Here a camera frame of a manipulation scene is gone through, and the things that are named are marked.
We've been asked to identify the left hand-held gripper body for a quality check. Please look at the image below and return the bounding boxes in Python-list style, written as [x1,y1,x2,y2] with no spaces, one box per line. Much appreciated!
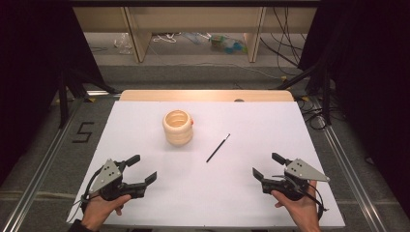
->
[88,159,148,202]

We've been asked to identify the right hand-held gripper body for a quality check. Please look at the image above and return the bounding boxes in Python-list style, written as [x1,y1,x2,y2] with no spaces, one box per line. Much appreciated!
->
[261,158,331,202]

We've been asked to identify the thin black brush pen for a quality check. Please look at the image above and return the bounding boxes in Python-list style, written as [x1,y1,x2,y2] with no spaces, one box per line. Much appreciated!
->
[205,132,232,163]

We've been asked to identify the beige ribbed pen holder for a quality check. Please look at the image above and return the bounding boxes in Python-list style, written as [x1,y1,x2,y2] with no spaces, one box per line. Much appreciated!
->
[161,109,194,148]

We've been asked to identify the person's left hand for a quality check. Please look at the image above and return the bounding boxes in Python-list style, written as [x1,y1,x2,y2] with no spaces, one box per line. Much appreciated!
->
[80,193,132,232]

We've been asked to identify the person's right hand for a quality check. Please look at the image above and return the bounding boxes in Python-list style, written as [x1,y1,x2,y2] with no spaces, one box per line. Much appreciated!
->
[270,180,324,232]

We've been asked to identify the white table cover sheet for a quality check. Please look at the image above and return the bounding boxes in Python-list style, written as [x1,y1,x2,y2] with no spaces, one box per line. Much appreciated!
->
[66,101,346,228]

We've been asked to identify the black metal stand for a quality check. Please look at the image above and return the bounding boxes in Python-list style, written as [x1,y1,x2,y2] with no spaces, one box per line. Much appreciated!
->
[276,62,334,126]
[57,68,118,131]

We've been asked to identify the wooden table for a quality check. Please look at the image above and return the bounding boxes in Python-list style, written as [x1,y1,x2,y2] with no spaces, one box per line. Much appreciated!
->
[119,89,295,103]

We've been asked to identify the dark curtain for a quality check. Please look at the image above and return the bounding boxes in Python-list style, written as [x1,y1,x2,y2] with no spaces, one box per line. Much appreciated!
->
[0,0,105,187]
[298,0,410,211]

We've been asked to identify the beige wooden desk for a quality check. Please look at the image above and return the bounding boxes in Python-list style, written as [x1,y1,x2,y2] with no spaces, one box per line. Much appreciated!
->
[73,6,319,64]

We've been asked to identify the clear plastic bag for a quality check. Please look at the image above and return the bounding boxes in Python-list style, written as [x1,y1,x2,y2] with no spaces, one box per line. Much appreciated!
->
[112,32,134,55]

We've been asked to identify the colourful plastic bottles bag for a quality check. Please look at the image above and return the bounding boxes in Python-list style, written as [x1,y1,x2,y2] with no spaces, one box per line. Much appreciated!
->
[208,34,249,55]

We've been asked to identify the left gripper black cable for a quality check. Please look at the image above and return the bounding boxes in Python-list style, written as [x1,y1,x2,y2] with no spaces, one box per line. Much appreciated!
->
[74,167,105,224]

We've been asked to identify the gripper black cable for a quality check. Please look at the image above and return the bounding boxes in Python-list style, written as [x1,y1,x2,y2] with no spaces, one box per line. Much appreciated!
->
[74,167,105,224]
[272,173,330,221]

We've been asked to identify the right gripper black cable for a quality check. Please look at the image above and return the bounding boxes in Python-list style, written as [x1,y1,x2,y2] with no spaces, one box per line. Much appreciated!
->
[272,173,330,221]

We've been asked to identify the metal floor rail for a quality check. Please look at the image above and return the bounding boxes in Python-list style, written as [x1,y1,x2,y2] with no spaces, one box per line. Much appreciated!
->
[0,96,85,232]
[308,96,390,232]

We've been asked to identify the black floor cables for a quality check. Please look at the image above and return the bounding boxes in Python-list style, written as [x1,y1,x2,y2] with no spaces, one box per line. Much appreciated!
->
[295,95,333,131]

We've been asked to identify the hanging black cables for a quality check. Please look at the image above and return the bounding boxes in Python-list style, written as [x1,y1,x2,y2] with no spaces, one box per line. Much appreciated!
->
[259,6,308,76]

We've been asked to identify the white coiled cable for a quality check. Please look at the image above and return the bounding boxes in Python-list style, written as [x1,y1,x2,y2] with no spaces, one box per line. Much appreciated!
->
[152,32,182,44]

